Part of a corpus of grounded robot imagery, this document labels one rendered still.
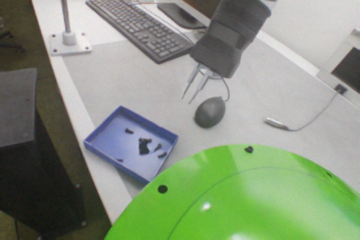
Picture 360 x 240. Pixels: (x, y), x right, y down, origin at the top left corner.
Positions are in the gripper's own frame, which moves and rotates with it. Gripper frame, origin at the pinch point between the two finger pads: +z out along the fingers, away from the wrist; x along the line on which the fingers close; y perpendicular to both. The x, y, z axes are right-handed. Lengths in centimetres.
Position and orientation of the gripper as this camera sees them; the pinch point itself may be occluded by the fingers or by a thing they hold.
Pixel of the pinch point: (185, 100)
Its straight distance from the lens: 31.3
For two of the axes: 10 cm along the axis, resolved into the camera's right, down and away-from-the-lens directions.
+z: -4.7, 8.3, 3.0
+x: -7.8, -5.5, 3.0
